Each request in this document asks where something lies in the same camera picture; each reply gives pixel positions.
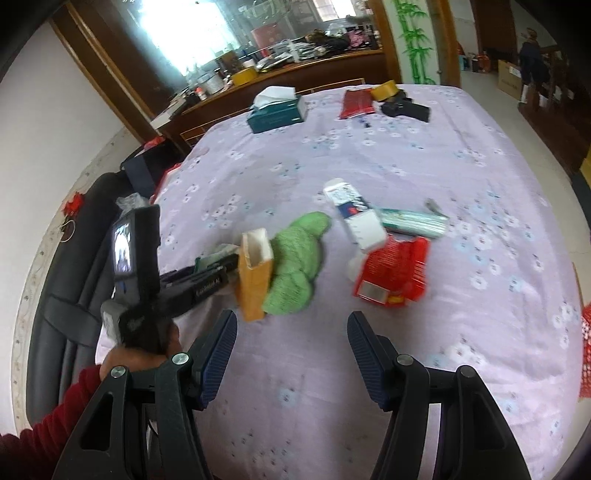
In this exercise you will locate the red and silver snack bag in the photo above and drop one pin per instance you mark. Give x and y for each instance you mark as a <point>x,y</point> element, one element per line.
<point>392,267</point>

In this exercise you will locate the green towel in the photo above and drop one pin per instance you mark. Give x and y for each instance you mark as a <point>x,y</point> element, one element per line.
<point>295,258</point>

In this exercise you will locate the cardboard box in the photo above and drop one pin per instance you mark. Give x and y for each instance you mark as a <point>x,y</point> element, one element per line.
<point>510,81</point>

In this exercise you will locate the black pouch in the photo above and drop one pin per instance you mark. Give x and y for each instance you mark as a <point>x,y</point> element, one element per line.
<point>406,110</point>

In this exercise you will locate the dark navy bag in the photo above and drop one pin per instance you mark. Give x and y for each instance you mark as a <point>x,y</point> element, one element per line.
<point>143,170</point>

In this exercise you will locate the orange paper box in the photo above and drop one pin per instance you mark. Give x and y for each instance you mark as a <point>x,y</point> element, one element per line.
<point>254,286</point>

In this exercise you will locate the wooden counter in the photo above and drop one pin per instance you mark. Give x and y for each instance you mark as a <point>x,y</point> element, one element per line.
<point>323,69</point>

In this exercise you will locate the person's left hand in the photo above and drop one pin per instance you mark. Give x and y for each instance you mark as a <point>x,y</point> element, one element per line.
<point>138,357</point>

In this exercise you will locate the wooden staircase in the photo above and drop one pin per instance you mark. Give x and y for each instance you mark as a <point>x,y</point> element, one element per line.
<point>554,115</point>

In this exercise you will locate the red round gift box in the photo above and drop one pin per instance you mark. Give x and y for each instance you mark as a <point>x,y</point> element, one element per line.
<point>265,36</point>

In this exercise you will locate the red packet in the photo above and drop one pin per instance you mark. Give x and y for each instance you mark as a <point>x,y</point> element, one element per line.
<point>355,104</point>

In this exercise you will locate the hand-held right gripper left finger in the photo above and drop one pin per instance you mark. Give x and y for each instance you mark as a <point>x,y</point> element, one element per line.
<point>217,355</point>

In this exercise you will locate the brown wooden door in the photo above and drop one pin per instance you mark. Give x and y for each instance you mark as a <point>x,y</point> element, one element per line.
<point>494,23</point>

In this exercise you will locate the black leather chair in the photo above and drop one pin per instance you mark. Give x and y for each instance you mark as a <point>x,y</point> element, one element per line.
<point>60,286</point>

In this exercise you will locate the dark green tissue box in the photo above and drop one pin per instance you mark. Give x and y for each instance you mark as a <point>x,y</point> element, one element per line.
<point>277,117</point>

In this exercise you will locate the yellow tape roll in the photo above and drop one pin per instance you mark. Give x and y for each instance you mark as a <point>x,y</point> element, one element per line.
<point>383,90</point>

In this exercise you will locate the red plastic basket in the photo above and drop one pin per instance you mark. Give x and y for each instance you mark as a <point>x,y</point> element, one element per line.
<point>587,332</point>

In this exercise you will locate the clear plastic bag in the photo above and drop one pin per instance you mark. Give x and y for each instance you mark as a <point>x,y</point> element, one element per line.
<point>131,202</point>

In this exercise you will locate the dark jacket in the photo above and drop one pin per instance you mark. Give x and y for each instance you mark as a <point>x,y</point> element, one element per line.
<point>533,60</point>

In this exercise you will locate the teal tissue pack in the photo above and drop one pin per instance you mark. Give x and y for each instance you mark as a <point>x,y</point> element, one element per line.
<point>415,224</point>

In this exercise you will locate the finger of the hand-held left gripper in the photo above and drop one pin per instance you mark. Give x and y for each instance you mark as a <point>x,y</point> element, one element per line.
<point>217,264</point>

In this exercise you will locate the green bamboo wall decal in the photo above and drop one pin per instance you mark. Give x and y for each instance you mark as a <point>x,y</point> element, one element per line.
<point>415,41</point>

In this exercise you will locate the yellow box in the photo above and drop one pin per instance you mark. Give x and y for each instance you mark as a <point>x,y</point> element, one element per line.
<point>244,76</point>

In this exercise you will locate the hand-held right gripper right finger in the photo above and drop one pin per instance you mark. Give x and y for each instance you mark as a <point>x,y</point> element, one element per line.
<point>364,355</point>

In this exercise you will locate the person's left forearm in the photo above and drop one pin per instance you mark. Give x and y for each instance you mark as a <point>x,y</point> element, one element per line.
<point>51,424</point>

